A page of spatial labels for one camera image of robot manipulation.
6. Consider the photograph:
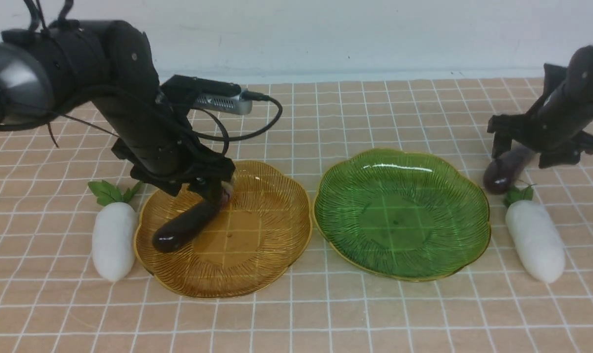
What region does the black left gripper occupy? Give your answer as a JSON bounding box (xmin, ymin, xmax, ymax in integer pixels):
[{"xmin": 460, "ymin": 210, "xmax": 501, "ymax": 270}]
[{"xmin": 111, "ymin": 138, "xmax": 235, "ymax": 202}]

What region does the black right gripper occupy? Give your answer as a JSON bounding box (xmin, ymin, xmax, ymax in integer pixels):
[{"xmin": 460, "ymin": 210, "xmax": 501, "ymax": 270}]
[{"xmin": 487, "ymin": 113, "xmax": 593, "ymax": 169}]

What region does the dark purple eggplant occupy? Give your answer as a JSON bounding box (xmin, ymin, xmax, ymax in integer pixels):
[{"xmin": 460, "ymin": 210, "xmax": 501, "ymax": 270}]
[{"xmin": 152, "ymin": 182, "xmax": 234, "ymax": 254}]

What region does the white radish with leaves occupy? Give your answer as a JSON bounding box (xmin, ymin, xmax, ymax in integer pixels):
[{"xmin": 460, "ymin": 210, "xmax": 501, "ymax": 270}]
[{"xmin": 87, "ymin": 179, "xmax": 142, "ymax": 283}]

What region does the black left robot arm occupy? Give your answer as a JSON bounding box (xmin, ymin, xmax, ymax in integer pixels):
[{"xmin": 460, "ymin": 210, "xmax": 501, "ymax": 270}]
[{"xmin": 0, "ymin": 20, "xmax": 235, "ymax": 202}]

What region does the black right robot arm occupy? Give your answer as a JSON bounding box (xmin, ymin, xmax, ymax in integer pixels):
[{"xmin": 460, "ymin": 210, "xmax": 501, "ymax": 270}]
[{"xmin": 487, "ymin": 45, "xmax": 593, "ymax": 169}]

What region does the amber glass plate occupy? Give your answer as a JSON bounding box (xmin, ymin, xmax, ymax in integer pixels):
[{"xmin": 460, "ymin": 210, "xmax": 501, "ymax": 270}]
[{"xmin": 133, "ymin": 160, "xmax": 313, "ymax": 299}]

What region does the green glass plate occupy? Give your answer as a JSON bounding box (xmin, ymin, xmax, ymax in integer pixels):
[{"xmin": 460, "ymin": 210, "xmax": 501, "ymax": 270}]
[{"xmin": 312, "ymin": 148, "xmax": 491, "ymax": 282}]

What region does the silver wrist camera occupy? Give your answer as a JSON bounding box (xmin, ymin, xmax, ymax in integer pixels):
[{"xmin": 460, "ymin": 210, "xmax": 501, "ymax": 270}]
[{"xmin": 161, "ymin": 75, "xmax": 254, "ymax": 116}]

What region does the black camera cable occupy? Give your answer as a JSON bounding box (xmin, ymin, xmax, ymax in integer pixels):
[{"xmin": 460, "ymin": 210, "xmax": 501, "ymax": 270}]
[{"xmin": 154, "ymin": 91, "xmax": 283, "ymax": 157}]

